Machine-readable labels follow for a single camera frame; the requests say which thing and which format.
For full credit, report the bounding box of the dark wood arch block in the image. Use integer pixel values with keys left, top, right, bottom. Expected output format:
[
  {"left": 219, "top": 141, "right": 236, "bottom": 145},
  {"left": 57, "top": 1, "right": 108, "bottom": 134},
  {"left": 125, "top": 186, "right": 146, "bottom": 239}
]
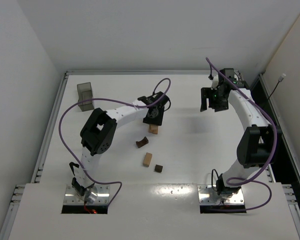
[{"left": 135, "top": 136, "right": 149, "bottom": 149}]

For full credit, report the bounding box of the small dark wood cube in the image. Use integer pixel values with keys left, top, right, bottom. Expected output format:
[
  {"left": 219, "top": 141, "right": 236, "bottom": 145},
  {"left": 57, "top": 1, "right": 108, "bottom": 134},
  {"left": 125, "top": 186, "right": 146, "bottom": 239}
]
[{"left": 154, "top": 164, "right": 163, "bottom": 173}]

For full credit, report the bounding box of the grey translucent plastic bin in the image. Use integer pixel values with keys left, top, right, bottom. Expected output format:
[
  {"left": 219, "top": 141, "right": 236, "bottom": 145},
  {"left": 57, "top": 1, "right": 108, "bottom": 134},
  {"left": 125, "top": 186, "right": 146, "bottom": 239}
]
[{"left": 77, "top": 82, "right": 95, "bottom": 112}]

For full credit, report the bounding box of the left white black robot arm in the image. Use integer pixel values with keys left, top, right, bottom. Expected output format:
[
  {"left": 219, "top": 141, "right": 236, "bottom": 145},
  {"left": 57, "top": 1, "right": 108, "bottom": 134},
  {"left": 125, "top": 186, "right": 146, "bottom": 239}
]
[{"left": 69, "top": 91, "right": 171, "bottom": 196}]

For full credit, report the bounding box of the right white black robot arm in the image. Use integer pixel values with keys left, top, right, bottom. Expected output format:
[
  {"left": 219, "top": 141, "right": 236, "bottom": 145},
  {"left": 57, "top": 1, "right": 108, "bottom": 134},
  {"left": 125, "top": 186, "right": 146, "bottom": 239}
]
[{"left": 200, "top": 68, "right": 282, "bottom": 195}]

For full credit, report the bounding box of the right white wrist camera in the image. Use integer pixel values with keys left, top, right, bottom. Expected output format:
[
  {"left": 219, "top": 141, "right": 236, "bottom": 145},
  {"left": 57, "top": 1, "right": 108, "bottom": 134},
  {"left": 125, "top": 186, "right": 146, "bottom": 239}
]
[{"left": 211, "top": 75, "right": 219, "bottom": 89}]

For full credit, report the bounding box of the black wall cable white plug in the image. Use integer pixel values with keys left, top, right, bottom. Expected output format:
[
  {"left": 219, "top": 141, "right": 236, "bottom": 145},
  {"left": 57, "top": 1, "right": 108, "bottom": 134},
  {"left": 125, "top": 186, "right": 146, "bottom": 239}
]
[{"left": 254, "top": 73, "right": 287, "bottom": 118}]

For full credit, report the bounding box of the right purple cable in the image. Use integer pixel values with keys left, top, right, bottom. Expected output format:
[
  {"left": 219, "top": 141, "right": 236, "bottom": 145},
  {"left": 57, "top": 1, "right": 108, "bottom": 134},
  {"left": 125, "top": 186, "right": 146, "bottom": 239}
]
[{"left": 205, "top": 57, "right": 280, "bottom": 213}]

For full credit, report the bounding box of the purple cable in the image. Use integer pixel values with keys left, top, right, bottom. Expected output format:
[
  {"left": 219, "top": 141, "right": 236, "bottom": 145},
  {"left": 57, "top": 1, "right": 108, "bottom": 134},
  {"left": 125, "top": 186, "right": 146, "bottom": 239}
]
[
  {"left": 205, "top": 57, "right": 280, "bottom": 213},
  {"left": 57, "top": 77, "right": 172, "bottom": 207}
]

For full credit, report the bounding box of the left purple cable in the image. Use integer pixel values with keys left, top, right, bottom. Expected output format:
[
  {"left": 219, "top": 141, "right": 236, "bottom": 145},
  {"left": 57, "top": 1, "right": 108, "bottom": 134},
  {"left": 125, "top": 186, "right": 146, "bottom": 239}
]
[{"left": 57, "top": 77, "right": 172, "bottom": 207}]

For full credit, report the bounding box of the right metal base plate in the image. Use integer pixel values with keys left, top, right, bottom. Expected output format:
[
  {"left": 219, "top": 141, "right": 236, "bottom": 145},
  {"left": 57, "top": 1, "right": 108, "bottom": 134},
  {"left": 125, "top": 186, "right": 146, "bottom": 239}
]
[{"left": 197, "top": 184, "right": 245, "bottom": 207}]

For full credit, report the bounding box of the metal base plate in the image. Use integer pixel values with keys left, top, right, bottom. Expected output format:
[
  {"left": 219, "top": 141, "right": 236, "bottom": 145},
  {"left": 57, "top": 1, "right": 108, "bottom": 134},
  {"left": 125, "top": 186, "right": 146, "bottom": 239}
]
[
  {"left": 197, "top": 184, "right": 245, "bottom": 207},
  {"left": 63, "top": 184, "right": 110, "bottom": 206}
]

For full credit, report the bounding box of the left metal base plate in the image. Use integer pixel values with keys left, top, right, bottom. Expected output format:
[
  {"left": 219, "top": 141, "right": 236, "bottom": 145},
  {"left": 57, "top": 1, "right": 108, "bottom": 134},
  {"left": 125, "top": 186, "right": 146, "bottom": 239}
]
[{"left": 63, "top": 184, "right": 110, "bottom": 206}]

